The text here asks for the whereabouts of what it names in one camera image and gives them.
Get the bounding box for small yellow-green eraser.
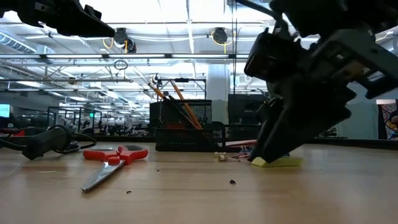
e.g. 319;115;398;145
251;156;303;168

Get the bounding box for red-handled scissors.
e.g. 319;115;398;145
80;144;149;193

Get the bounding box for black cabinet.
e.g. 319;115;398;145
228;93;264;125

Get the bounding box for black ceiling cable reel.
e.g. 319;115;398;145
113;27;137;54
212;27;229;45

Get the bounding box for pink sticky note pad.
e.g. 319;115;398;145
225;139;258;147

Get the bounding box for black mesh desk organizer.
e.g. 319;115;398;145
149;99;262;152

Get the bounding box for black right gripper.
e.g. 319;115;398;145
248;27;398;164

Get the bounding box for white column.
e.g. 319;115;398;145
206;63;229;125

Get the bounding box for black aluminium table frame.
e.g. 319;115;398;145
91;134;398;151

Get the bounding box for black lamp cable with switch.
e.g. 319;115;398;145
0;124;98;161

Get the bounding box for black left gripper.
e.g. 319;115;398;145
0;0;116;38

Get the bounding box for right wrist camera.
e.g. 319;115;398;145
244;27;301;83

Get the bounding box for colourful artwork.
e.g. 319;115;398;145
376;98;398;140

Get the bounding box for black pen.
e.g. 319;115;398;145
163;91;200;130

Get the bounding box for grey cloth cover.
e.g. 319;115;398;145
337;99;379;140

